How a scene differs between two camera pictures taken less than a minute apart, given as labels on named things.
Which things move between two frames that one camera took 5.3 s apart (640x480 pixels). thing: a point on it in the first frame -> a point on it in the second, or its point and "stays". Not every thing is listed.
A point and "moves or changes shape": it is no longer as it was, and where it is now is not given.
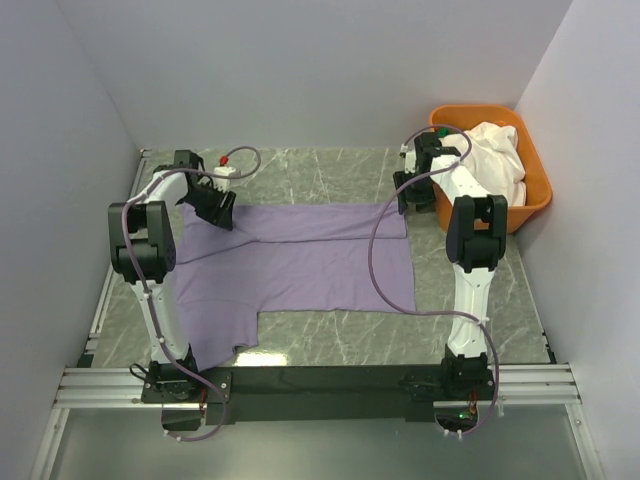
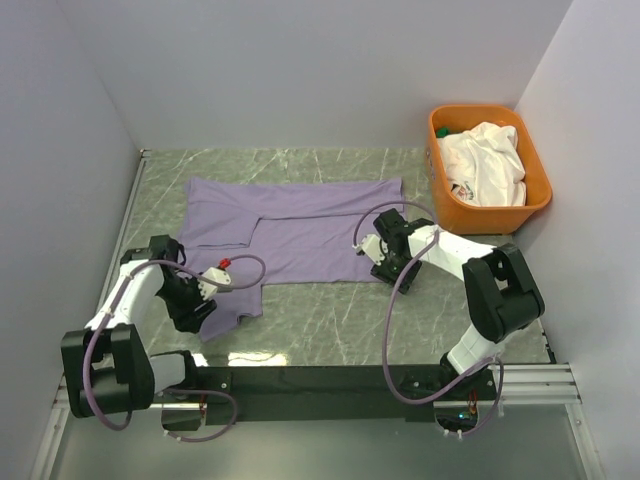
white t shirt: x=493 y=150 stays
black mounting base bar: x=315 y=393 stays
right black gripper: x=422 y=202 -> x=383 y=273
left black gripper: x=220 y=215 -> x=186 y=318
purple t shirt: x=277 y=259 moves or changes shape
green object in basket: x=443 y=131 stays
